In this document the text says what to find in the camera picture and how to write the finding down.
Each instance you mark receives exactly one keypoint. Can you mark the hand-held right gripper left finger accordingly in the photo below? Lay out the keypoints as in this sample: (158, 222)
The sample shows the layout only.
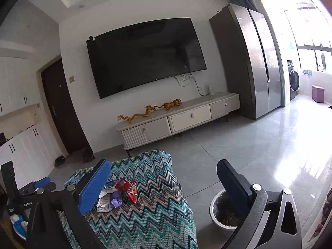
(94, 186)

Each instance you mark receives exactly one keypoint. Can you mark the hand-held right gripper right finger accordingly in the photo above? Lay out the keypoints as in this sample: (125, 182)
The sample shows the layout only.
(233, 184)

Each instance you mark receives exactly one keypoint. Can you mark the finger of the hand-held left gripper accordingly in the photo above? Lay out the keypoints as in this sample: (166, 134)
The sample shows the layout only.
(49, 186)
(41, 182)

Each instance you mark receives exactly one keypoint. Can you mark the white wrapper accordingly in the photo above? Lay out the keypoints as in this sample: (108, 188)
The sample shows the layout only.
(103, 202)

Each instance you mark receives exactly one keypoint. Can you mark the purple wrapper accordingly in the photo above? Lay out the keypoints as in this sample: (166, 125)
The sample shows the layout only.
(116, 199)

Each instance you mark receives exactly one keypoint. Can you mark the red snack wrapper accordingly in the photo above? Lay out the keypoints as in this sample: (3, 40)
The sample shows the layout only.
(124, 186)

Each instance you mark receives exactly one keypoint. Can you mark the white round bin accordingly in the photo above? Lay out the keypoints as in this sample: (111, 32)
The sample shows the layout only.
(216, 223)

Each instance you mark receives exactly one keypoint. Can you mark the person's left hand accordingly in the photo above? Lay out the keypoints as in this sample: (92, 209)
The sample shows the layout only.
(18, 225)

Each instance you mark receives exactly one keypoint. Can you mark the black shoes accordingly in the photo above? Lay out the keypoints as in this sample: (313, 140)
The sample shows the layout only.
(60, 160)

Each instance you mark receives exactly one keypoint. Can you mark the brown shoes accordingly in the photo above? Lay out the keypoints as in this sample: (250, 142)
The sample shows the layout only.
(88, 155)

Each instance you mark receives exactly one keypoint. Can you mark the white low cupboard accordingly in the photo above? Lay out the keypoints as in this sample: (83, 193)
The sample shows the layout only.
(31, 145)

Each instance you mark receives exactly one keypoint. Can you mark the zigzag patterned blanket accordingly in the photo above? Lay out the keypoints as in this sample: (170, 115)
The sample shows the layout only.
(150, 199)

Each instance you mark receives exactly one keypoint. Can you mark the dark brown door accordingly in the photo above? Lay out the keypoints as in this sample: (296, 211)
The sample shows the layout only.
(64, 109)

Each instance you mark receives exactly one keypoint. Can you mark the white television cabinet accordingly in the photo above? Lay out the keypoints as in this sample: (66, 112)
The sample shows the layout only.
(189, 114)

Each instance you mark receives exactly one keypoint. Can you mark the golden dragon figurine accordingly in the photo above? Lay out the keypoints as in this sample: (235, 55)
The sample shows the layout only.
(137, 115)

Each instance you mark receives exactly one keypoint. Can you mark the white upper cupboard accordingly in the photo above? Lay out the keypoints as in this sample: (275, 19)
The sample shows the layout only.
(13, 88)

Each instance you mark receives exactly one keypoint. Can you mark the golden tiger figurine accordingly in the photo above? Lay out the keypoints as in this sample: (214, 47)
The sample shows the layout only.
(171, 105)

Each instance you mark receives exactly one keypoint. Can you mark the grey double-door refrigerator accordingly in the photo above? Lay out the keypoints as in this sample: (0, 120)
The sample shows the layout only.
(259, 70)

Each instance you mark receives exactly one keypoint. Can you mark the washing machine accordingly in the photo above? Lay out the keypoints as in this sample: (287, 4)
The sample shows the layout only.
(293, 81)

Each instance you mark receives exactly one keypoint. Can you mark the purple storage box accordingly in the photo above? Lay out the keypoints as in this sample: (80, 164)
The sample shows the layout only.
(318, 94)

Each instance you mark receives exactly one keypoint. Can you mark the large balcony window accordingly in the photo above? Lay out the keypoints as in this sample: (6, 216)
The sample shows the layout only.
(308, 44)

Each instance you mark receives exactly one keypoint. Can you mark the grey curtain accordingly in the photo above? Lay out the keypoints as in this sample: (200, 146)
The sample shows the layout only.
(242, 0)

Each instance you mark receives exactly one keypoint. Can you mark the wall switch plate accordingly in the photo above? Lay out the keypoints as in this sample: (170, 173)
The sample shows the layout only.
(71, 78)

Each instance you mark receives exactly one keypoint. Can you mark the large black wall television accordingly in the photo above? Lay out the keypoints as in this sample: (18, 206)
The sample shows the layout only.
(145, 57)

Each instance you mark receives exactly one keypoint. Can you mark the small white camera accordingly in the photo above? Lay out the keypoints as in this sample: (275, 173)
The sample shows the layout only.
(91, 38)

